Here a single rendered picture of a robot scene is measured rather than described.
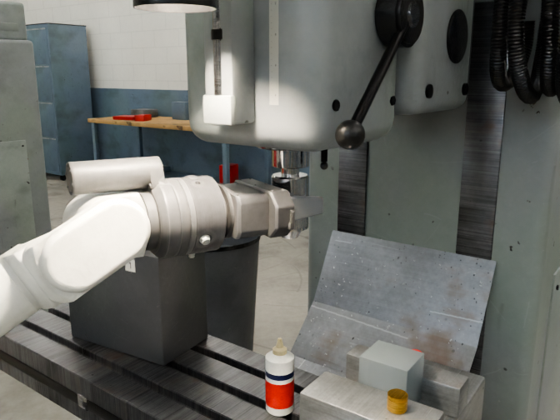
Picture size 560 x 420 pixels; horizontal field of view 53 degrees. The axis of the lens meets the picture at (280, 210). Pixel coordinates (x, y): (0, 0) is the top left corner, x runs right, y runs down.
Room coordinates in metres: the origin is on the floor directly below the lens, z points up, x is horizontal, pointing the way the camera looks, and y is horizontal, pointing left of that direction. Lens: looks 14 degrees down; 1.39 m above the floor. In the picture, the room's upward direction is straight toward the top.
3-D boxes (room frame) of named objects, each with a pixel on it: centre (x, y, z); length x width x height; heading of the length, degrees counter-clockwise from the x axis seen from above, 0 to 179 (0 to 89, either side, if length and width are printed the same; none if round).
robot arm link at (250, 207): (0.64, 0.07, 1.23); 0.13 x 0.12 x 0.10; 31
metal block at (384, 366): (0.60, -0.13, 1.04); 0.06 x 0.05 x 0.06; 55
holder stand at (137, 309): (0.93, 0.25, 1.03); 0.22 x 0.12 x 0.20; 60
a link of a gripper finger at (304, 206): (0.66, -0.03, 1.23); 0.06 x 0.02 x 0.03; 121
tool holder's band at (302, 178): (0.69, -0.01, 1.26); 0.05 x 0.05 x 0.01
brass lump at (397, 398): (0.54, -0.13, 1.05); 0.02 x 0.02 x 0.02
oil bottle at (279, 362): (0.71, 0.00, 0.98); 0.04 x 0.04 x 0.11
